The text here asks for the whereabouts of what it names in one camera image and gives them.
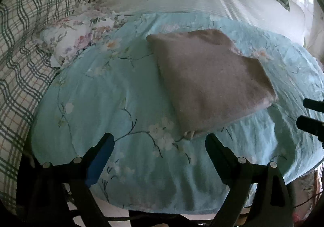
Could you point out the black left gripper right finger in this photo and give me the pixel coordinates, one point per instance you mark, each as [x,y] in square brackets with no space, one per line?
[271,204]

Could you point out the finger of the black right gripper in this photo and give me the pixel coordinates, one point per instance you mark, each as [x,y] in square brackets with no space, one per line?
[309,125]
[313,104]

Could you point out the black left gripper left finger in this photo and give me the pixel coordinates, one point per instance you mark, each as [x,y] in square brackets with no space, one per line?
[49,195]

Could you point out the light blue floral quilt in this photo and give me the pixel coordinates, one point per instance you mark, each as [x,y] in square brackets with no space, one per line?
[115,86]

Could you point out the green plaid blanket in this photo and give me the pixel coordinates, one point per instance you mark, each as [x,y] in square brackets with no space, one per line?
[25,76]

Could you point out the white floral pillow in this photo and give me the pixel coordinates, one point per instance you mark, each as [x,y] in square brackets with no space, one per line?
[64,39]

